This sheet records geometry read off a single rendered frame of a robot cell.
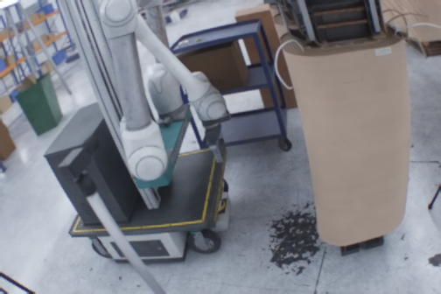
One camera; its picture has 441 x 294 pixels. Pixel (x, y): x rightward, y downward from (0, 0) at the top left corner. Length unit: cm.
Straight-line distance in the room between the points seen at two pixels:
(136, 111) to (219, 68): 118
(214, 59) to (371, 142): 145
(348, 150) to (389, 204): 37
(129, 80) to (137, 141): 23
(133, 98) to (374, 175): 94
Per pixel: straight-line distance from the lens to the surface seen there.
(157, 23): 208
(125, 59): 128
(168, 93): 197
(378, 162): 131
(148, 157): 134
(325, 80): 111
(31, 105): 541
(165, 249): 194
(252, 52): 297
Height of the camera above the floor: 143
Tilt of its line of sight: 29 degrees down
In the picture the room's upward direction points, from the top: 20 degrees counter-clockwise
